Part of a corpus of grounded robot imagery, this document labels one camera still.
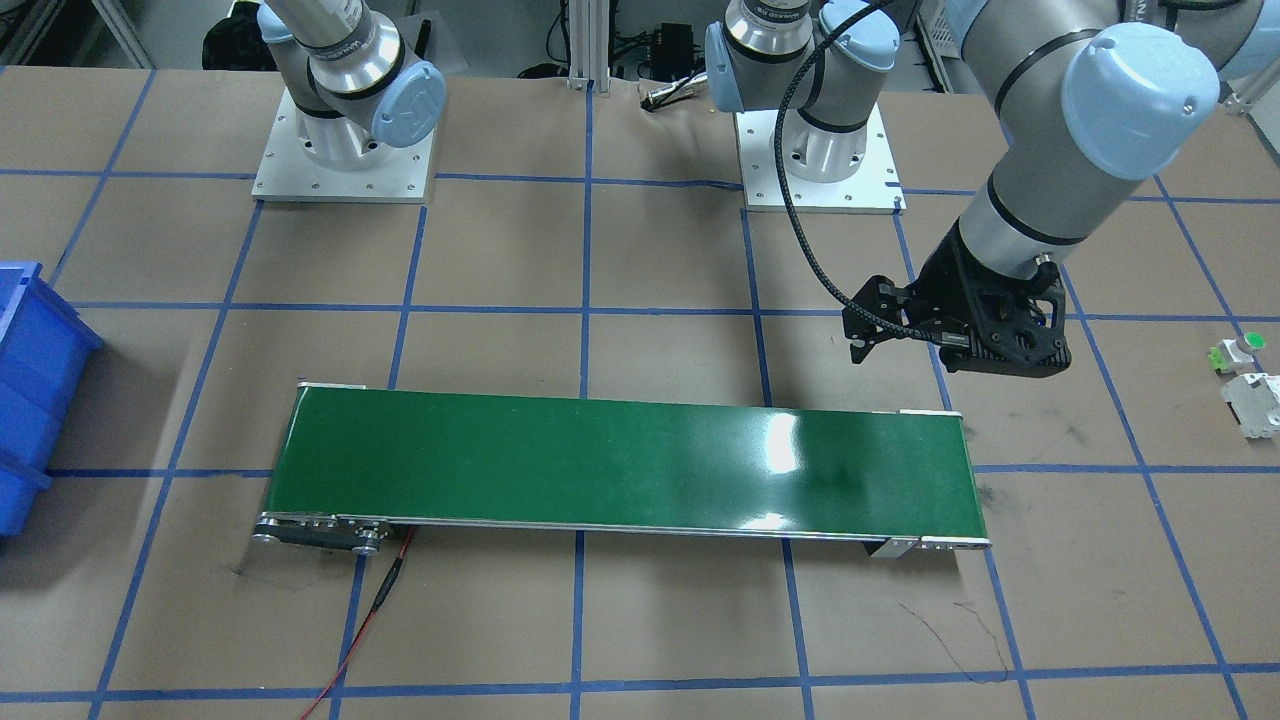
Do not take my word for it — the white circuit breaker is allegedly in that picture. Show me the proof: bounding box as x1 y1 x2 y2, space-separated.
1220 373 1279 439

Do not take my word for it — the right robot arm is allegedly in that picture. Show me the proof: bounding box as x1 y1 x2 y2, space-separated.
257 1 447 149

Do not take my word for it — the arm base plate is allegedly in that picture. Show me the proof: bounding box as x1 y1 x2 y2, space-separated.
251 91 435 204
733 105 906 214

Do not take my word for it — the blue plastic bin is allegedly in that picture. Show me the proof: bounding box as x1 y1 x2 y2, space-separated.
1 261 102 537

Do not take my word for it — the red black conveyor cable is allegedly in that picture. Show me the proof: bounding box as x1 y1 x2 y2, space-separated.
294 527 417 720

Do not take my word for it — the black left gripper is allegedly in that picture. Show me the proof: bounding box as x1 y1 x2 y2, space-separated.
842 225 1071 378

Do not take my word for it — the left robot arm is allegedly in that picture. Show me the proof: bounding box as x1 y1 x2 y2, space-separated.
704 1 1277 378

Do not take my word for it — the green conveyor belt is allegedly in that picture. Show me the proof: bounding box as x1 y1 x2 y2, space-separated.
255 383 989 557

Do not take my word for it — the green push button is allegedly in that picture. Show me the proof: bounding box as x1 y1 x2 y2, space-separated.
1207 332 1267 375

